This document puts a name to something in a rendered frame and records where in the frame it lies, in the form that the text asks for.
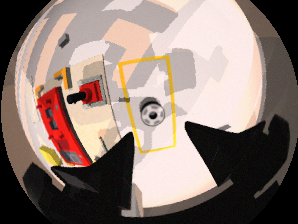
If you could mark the yellow rectangular outline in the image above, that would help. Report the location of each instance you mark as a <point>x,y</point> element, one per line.
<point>171,93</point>

